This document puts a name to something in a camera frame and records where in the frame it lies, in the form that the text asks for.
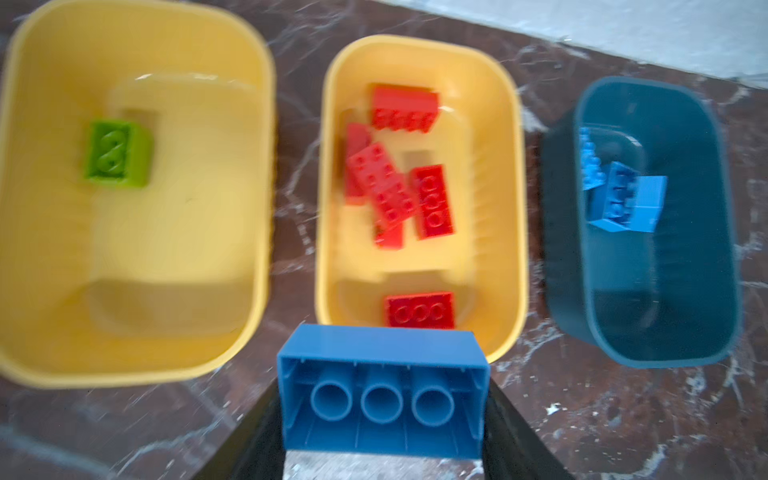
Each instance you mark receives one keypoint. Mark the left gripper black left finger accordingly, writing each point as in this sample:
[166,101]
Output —
[255,449]

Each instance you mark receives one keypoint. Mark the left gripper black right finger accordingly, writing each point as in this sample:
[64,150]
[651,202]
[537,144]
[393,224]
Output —
[511,449]

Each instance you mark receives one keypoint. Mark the blue lego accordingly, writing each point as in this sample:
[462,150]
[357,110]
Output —
[380,390]
[648,204]
[612,204]
[592,173]

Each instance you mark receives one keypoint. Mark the small green lego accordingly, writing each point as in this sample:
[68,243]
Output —
[119,154]

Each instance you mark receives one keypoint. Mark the dark teal plastic bin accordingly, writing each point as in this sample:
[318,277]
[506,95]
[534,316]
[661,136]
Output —
[665,299]

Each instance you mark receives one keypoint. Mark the left yellow plastic bin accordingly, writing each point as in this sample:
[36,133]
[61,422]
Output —
[104,286]

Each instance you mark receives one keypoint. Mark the yellow plastic bin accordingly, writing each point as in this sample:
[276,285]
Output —
[104,286]
[479,141]

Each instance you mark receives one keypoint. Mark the middle yellow plastic bin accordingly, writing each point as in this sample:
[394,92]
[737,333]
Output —
[479,141]

